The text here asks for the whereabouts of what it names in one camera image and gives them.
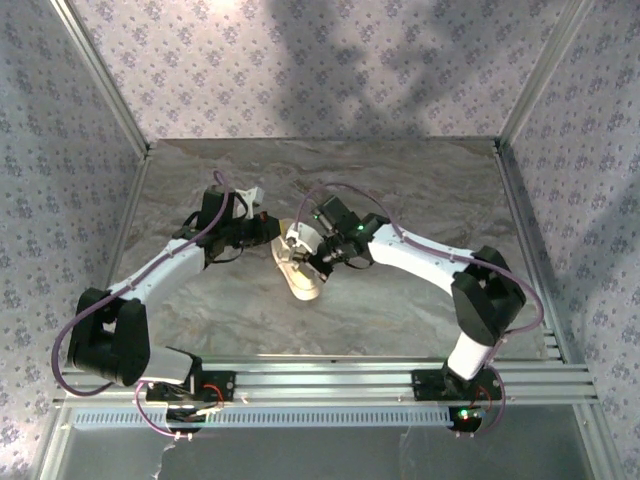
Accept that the thin red wire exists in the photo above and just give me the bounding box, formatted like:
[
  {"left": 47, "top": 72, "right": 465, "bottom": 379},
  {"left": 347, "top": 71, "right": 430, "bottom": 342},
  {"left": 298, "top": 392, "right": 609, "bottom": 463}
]
[
  {"left": 201, "top": 383, "right": 227, "bottom": 407},
  {"left": 471, "top": 386, "right": 495, "bottom": 414}
]

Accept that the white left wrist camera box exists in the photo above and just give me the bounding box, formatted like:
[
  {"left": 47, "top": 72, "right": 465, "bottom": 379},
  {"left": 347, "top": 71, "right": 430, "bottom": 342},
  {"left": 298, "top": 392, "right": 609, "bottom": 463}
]
[{"left": 230, "top": 186, "right": 266, "bottom": 220}]

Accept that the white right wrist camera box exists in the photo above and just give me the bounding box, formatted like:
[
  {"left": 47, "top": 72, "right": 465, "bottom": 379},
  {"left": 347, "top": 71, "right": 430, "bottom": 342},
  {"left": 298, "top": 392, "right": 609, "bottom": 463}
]
[{"left": 283, "top": 223, "right": 327, "bottom": 257}]

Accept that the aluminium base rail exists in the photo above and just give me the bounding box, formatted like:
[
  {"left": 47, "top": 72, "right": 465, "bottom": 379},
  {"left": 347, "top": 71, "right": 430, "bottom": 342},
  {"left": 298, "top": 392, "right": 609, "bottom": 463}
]
[{"left": 52, "top": 354, "right": 600, "bottom": 409}]

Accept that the aluminium frame post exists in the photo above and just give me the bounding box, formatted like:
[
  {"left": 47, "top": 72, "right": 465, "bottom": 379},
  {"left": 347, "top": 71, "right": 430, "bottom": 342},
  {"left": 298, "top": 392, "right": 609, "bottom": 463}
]
[
  {"left": 49, "top": 0, "right": 152, "bottom": 157},
  {"left": 497, "top": 0, "right": 599, "bottom": 151}
]

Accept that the black round controller board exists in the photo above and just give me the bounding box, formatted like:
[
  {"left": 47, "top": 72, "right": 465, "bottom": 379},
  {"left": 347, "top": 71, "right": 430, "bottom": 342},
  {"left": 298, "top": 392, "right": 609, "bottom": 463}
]
[
  {"left": 448, "top": 405, "right": 487, "bottom": 434},
  {"left": 164, "top": 405, "right": 209, "bottom": 434}
]

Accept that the aluminium side rail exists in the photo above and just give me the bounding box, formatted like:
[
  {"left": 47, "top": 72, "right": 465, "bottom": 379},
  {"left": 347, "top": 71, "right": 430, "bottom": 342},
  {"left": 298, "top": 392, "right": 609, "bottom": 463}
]
[
  {"left": 74, "top": 149, "right": 154, "bottom": 364},
  {"left": 494, "top": 139, "right": 574, "bottom": 364}
]

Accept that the white sneaker shoe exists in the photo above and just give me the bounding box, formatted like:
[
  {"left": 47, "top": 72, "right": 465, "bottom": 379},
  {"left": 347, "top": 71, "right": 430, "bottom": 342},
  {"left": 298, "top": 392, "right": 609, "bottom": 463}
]
[{"left": 270, "top": 217, "right": 322, "bottom": 302}]

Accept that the white slotted cable duct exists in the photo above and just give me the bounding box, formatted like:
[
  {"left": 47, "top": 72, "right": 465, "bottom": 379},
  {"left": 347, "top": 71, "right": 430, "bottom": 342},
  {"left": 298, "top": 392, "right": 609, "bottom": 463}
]
[{"left": 73, "top": 406, "right": 455, "bottom": 431}]

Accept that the white torn tape strip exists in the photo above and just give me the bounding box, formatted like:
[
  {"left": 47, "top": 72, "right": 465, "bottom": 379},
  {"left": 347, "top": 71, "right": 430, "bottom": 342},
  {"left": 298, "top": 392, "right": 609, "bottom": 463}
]
[{"left": 152, "top": 439, "right": 178, "bottom": 480}]

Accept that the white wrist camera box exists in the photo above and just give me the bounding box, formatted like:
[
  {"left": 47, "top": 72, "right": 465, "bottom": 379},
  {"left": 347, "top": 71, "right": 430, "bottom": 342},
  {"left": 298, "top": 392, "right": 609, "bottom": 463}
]
[
  {"left": 283, "top": 223, "right": 327, "bottom": 257},
  {"left": 230, "top": 186, "right": 266, "bottom": 220}
]

